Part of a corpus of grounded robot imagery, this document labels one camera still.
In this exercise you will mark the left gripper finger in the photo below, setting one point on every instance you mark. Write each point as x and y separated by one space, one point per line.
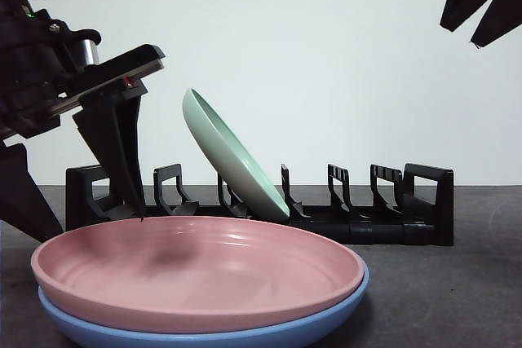
116 144
20 193

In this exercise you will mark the green plate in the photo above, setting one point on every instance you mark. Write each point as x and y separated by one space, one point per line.
228 160

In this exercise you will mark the pink plate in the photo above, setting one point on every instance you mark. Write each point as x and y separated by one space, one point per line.
195 274

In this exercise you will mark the blue plate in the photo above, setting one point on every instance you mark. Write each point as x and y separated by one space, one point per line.
326 319

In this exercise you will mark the black plate rack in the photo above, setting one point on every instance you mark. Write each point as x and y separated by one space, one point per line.
383 232

